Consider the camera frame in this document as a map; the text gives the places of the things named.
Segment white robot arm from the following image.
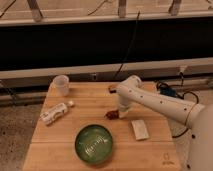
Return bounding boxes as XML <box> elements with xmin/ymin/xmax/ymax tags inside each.
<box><xmin>116</xmin><ymin>75</ymin><xmax>213</xmax><ymax>171</ymax></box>

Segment brown rectangular block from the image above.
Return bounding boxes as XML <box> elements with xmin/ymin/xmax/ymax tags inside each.
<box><xmin>108</xmin><ymin>84</ymin><xmax>117</xmax><ymax>93</ymax></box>

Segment white rectangular sponge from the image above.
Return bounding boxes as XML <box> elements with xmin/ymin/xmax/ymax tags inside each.
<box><xmin>132</xmin><ymin>120</ymin><xmax>149</xmax><ymax>140</ymax></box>

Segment green round plate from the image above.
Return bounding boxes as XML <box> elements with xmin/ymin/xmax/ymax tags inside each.
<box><xmin>75</xmin><ymin>124</ymin><xmax>113</xmax><ymax>165</ymax></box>

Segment translucent plastic cup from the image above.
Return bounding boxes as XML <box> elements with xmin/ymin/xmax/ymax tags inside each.
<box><xmin>53</xmin><ymin>75</ymin><xmax>69</xmax><ymax>96</ymax></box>

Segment white plastic bottle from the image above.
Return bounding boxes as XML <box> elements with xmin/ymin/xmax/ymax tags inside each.
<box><xmin>40</xmin><ymin>101</ymin><xmax>74</xmax><ymax>125</ymax></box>

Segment black cable at right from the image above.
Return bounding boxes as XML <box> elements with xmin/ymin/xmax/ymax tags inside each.
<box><xmin>155</xmin><ymin>71</ymin><xmax>200</xmax><ymax>139</ymax></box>

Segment black hanging cable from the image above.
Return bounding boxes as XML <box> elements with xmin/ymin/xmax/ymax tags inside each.
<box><xmin>111</xmin><ymin>10</ymin><xmax>141</xmax><ymax>82</ymax></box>

